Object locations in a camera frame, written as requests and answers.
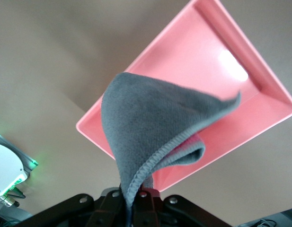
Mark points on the grey and pink microfibre cloth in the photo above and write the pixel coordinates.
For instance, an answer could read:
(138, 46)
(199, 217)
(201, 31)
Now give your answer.
(148, 118)

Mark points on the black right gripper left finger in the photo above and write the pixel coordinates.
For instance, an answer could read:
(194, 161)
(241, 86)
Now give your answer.
(89, 212)

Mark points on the pink plastic tray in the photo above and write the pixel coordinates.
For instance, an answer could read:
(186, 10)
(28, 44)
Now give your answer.
(195, 59)

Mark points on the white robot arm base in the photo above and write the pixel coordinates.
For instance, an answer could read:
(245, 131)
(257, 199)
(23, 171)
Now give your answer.
(6, 165)

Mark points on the white device with green light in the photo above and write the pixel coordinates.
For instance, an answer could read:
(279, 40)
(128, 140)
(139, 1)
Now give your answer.
(29, 162)

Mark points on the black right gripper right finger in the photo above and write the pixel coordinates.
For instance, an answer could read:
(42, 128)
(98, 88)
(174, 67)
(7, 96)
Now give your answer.
(155, 210)

